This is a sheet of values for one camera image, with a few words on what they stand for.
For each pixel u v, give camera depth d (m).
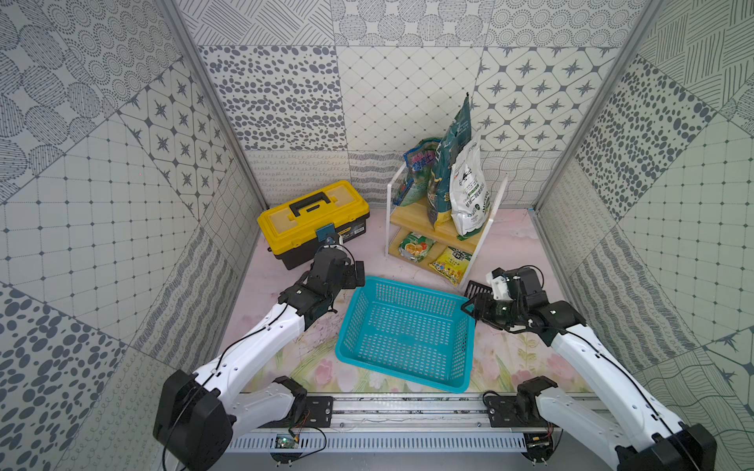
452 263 0.98
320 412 0.74
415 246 0.98
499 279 0.72
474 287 0.95
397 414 0.75
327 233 0.96
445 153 0.66
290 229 0.91
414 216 0.90
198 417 0.38
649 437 0.39
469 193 0.79
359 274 0.74
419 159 0.78
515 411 0.73
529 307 0.59
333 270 0.61
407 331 0.88
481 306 0.69
